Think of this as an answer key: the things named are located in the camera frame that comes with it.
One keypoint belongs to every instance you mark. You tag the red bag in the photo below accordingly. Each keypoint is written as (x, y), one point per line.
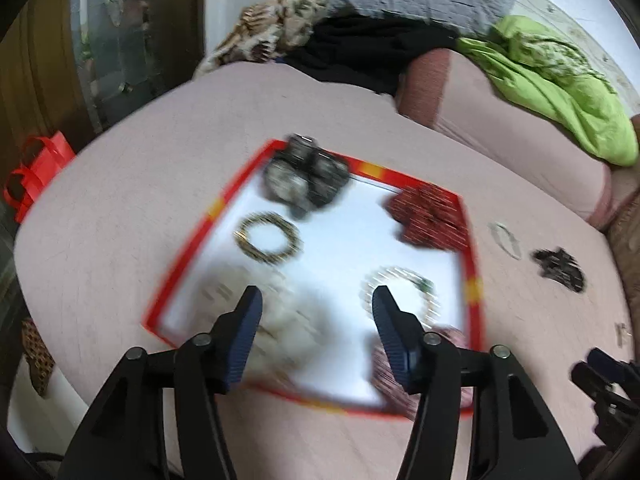
(50, 160)

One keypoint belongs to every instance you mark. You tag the red white-dotted scrunchie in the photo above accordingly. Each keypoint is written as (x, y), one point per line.
(430, 215)

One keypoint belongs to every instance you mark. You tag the wooden glass-door cabinet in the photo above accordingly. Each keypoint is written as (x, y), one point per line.
(50, 60)

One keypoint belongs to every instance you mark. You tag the pink bolster pillow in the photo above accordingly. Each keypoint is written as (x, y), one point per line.
(490, 130)

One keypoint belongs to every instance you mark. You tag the white black-dotted scrunchie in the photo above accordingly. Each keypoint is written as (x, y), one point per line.
(290, 320)

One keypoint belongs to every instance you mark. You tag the black thin satin scrunchie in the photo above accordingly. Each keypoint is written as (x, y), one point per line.
(560, 270)

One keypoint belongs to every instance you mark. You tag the black cloth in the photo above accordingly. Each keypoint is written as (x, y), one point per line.
(370, 50)

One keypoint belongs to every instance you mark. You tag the beige leaf-print cloth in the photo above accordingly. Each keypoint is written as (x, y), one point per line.
(295, 15)

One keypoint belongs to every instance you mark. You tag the red white plaid scrunchie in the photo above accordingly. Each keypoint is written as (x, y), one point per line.
(387, 395)

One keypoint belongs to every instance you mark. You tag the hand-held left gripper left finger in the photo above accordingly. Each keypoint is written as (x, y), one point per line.
(245, 330)

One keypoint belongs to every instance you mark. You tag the red cardboard box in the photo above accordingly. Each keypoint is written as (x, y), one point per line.
(340, 260)

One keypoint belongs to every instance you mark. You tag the lime green cloth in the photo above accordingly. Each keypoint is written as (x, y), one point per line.
(550, 85)

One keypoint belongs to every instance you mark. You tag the grey black organza scrunchie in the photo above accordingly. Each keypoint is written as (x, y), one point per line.
(305, 177)

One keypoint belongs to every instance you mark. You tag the brown checked slipper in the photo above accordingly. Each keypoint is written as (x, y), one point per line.
(37, 360)

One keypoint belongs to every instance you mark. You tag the small gold hair clip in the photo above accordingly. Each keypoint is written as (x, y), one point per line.
(621, 335)

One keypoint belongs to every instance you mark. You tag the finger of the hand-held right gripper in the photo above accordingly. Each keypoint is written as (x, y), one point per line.
(587, 380)
(607, 365)

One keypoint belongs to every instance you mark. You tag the gold black thin scrunchie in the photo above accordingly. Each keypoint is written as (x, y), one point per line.
(292, 240)

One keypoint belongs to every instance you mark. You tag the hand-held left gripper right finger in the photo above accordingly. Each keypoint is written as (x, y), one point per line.
(392, 330)

